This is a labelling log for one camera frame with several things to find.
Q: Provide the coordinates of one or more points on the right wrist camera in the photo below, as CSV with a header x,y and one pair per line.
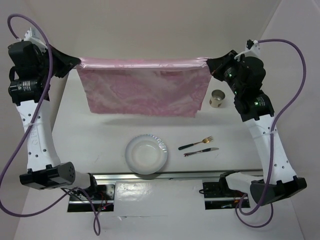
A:
x,y
252,49

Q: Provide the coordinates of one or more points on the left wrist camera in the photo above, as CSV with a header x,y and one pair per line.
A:
x,y
32,35

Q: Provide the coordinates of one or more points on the white scalloped plate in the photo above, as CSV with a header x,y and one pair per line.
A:
x,y
146,154

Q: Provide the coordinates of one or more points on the metal cup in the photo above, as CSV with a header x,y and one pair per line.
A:
x,y
216,98

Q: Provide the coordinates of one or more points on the pink satin rose cloth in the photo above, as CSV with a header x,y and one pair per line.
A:
x,y
163,88

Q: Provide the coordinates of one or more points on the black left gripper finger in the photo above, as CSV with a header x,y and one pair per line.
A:
x,y
63,60
62,69

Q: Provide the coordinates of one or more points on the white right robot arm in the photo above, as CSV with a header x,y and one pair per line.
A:
x,y
279,180

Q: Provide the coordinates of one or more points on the gold fork black handle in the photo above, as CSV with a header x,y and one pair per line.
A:
x,y
204,141

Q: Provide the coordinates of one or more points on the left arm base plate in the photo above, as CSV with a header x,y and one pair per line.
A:
x,y
102,200

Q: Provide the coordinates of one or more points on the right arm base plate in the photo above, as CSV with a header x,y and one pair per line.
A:
x,y
217,199

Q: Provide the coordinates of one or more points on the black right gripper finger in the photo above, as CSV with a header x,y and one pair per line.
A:
x,y
217,72
220,62

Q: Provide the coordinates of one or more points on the silver knife black handle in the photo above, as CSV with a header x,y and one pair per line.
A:
x,y
200,151

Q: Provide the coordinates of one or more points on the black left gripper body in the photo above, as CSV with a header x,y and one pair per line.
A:
x,y
42,67

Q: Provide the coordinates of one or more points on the aluminium front rail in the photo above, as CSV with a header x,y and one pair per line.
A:
x,y
177,175

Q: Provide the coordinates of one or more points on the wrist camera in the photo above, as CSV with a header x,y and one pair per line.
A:
x,y
252,49
32,35

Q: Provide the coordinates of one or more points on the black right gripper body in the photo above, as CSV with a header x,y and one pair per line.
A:
x,y
237,84

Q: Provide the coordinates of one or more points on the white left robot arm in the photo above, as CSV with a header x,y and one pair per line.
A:
x,y
29,91

